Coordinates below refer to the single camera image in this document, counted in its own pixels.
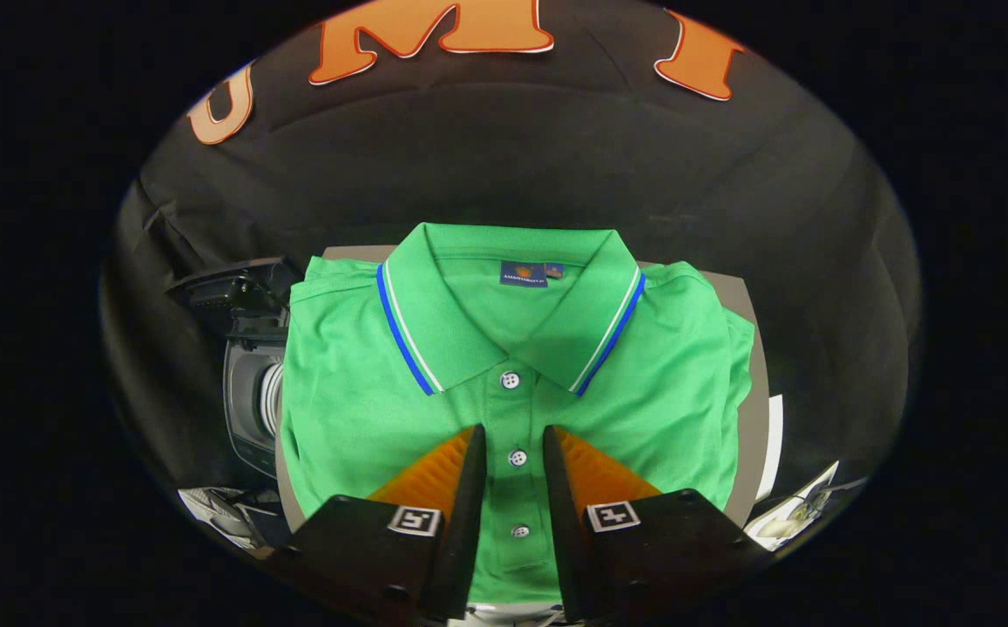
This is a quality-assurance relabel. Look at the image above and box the dark grey washing machine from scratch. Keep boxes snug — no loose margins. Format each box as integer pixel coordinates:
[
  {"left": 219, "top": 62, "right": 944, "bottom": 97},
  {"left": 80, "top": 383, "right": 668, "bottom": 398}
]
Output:
[{"left": 166, "top": 257, "right": 300, "bottom": 480}]

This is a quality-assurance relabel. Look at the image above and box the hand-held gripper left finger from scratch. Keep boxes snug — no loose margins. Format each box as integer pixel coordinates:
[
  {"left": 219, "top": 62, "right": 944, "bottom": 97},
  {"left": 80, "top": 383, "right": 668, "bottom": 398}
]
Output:
[{"left": 264, "top": 424, "right": 489, "bottom": 627}]

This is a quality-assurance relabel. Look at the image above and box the green polo shirt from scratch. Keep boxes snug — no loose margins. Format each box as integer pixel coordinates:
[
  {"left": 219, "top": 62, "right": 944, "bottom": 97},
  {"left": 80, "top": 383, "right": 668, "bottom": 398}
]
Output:
[{"left": 280, "top": 222, "right": 755, "bottom": 603}]

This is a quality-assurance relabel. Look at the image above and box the white equipment pile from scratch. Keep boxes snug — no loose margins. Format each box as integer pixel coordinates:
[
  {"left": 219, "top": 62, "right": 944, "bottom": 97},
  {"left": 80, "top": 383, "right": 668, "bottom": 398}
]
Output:
[{"left": 746, "top": 460, "right": 868, "bottom": 551}]

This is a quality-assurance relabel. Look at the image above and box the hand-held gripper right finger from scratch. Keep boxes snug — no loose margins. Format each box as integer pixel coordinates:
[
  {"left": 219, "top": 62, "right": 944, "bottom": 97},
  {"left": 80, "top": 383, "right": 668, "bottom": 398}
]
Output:
[{"left": 543, "top": 425, "right": 770, "bottom": 626}]

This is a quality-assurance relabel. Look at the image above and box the white and grey clutter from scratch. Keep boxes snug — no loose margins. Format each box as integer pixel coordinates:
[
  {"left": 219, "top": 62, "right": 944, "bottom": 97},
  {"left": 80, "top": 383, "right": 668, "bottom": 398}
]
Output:
[{"left": 177, "top": 486, "right": 282, "bottom": 554}]

